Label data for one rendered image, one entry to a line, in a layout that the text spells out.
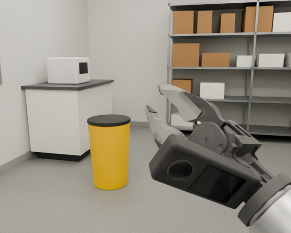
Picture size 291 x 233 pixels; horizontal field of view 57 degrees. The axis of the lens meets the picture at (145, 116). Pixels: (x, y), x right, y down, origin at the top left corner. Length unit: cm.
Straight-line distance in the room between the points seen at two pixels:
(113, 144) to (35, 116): 129
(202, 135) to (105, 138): 211
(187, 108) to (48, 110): 300
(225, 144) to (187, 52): 387
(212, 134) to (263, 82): 437
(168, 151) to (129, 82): 457
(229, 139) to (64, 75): 320
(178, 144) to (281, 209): 12
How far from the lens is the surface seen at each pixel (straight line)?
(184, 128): 423
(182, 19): 421
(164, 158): 26
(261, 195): 31
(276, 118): 482
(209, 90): 415
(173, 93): 37
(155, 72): 469
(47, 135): 339
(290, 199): 31
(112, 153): 247
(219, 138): 32
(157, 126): 38
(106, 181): 259
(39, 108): 337
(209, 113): 34
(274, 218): 30
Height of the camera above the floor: 120
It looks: 12 degrees down
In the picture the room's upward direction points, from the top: straight up
